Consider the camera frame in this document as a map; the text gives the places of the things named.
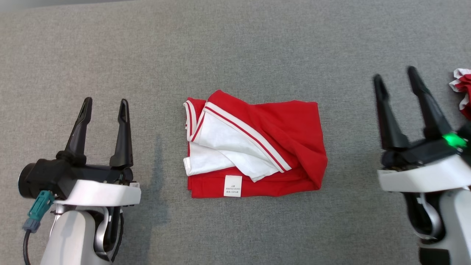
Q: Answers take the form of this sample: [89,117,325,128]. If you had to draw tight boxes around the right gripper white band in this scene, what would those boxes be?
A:
[373,66,471,192]

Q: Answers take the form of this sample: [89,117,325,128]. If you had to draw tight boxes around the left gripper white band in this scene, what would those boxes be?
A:
[55,97,141,208]

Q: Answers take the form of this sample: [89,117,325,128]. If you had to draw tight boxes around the red jersey shirt white sleeves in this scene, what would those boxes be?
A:
[183,89,328,199]

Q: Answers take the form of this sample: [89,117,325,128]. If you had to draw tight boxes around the folded red white garment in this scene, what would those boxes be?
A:
[449,68,471,120]

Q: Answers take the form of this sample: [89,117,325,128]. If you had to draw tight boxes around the teal cable connector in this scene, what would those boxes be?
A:
[23,190,55,233]

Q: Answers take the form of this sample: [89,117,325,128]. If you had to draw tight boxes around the thin black camera cable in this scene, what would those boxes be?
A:
[23,230,33,265]

